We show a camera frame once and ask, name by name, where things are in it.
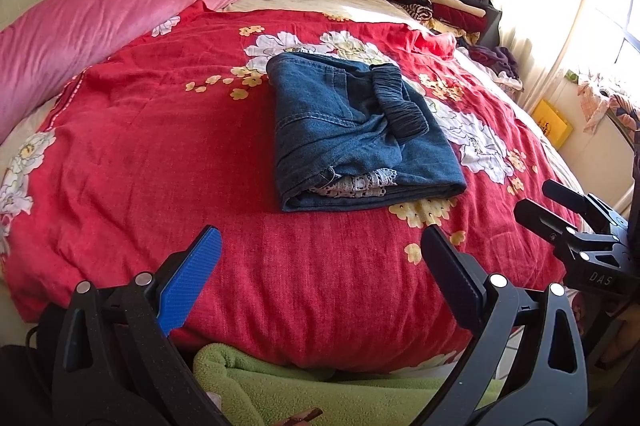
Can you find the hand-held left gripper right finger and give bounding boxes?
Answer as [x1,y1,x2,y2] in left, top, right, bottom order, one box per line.
[415,223,589,426]

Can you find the yellow box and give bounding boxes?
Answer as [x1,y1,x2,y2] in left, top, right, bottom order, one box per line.
[530,100,573,149]

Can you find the pink quilt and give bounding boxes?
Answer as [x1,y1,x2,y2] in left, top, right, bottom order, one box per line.
[0,0,259,141]

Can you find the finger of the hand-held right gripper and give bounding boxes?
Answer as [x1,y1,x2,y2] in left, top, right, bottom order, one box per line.
[542,179,627,233]
[514,199,584,253]

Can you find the green fleece blanket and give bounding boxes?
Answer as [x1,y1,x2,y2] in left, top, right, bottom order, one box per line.
[192,343,506,426]

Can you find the floral patterned cloth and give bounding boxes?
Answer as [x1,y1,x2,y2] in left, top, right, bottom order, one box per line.
[577,76,640,131]

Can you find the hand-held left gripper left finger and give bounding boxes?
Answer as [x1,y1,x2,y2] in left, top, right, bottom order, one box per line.
[52,225,231,426]

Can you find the blue denim pants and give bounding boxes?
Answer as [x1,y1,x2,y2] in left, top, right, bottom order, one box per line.
[266,50,468,213]

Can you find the cream bed sheet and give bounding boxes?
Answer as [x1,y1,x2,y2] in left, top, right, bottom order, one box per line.
[222,0,426,26]

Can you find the red floral blanket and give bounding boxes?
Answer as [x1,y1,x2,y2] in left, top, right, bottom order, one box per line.
[0,3,586,374]

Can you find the purple cloth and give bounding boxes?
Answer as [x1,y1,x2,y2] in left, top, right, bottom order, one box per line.
[467,44,523,79]

